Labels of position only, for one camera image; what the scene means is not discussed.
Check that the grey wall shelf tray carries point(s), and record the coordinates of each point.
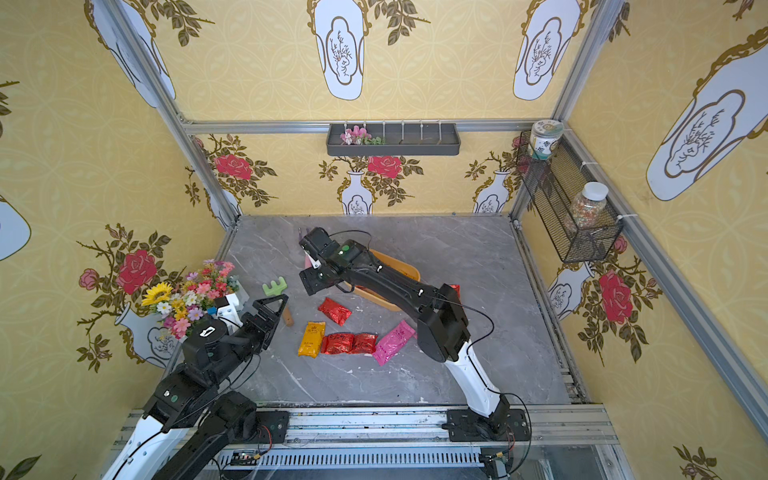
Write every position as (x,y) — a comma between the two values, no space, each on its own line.
(403,138)

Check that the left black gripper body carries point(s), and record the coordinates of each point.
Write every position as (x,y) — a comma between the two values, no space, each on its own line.
(260,321)

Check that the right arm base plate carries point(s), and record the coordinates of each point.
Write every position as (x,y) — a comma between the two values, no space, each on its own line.
(464,425)

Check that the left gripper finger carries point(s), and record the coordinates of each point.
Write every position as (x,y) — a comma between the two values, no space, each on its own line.
(271,307)
(268,329)

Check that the artificial flower bouquet fence pot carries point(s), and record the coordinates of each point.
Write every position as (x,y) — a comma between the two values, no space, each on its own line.
(182,304)

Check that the orange plastic storage box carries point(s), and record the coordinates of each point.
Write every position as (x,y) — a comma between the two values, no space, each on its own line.
(386,281)

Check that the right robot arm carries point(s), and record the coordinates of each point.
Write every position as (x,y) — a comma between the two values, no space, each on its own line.
(441,324)

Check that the small pink flowers on shelf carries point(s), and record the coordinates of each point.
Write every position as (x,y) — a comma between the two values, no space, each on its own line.
(359,136)

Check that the pink tea bag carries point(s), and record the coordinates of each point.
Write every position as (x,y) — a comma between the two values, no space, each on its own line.
(393,342)

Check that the green toy rake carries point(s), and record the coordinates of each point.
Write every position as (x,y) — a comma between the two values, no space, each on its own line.
(275,288)

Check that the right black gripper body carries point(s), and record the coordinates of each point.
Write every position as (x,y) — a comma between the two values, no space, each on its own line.
(321,262)

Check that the small circuit board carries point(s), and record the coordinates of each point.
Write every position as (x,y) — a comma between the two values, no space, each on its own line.
(245,458)

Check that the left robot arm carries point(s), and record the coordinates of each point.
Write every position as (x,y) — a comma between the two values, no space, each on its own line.
(193,414)

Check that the yellow tea bag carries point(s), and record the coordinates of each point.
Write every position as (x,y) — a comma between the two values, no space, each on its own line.
(312,339)

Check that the clear jar white lid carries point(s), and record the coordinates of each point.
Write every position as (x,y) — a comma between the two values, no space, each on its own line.
(586,206)

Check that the black wire wall basket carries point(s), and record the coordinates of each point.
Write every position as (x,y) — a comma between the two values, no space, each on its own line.
(552,185)

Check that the purple pink garden fork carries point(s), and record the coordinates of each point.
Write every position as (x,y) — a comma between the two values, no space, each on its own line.
(309,261)

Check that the white lidded tin jar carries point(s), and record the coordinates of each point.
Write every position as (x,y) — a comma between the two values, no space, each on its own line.
(544,138)

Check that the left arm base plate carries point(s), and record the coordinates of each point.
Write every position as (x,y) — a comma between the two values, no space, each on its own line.
(272,427)

